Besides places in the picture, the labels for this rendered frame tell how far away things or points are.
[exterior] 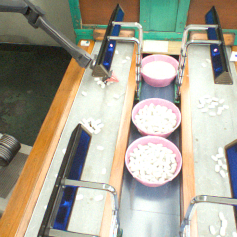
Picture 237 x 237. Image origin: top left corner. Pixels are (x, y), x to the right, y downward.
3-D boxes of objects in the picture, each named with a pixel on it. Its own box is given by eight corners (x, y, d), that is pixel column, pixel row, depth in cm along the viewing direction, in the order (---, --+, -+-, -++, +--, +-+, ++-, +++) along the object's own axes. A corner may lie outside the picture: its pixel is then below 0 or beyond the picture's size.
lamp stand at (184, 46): (173, 107, 160) (184, 41, 127) (173, 85, 173) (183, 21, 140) (206, 109, 158) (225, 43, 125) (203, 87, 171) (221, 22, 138)
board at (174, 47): (136, 53, 185) (136, 51, 184) (138, 41, 195) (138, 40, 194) (184, 55, 180) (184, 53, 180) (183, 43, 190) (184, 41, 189)
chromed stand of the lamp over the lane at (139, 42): (109, 102, 166) (103, 38, 133) (113, 81, 179) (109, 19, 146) (139, 104, 163) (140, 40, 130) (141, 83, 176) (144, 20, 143)
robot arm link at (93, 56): (77, 65, 158) (84, 54, 153) (80, 55, 166) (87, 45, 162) (94, 75, 162) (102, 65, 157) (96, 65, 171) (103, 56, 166)
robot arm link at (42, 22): (25, 21, 154) (32, 6, 148) (30, 20, 159) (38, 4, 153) (81, 70, 158) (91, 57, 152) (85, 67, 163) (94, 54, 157)
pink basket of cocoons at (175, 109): (139, 149, 140) (139, 138, 133) (126, 114, 158) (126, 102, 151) (186, 139, 143) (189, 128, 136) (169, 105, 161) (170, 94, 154)
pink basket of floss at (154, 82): (155, 96, 167) (156, 84, 160) (130, 74, 183) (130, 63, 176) (186, 79, 177) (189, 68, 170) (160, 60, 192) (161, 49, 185)
